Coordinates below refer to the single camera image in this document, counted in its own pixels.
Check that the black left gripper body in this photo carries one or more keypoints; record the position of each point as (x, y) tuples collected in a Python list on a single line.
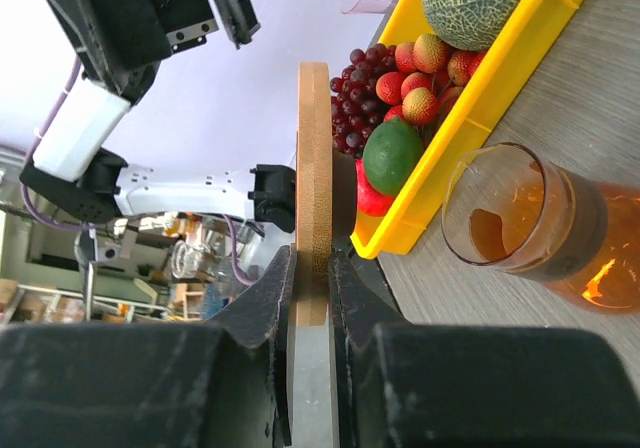
[(121, 43)]

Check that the green lime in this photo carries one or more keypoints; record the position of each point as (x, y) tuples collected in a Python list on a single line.
[(390, 156)]

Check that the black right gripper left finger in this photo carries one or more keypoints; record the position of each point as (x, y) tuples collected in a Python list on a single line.
[(215, 383)]

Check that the green netted melon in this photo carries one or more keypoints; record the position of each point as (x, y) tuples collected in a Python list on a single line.
[(471, 25)]

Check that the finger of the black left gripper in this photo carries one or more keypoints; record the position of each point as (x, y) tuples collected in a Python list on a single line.
[(239, 20)]

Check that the red apple front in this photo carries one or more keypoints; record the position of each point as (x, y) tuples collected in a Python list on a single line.
[(369, 201)]

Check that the round wooden dripper stand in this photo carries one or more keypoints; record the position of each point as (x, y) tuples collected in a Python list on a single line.
[(314, 194)]

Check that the yellow plastic fruit tray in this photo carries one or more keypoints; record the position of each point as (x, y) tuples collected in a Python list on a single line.
[(528, 35)]

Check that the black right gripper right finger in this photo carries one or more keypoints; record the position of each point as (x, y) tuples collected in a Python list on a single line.
[(399, 384)]

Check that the dark purple grape bunch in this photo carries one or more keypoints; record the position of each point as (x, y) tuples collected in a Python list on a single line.
[(356, 109)]

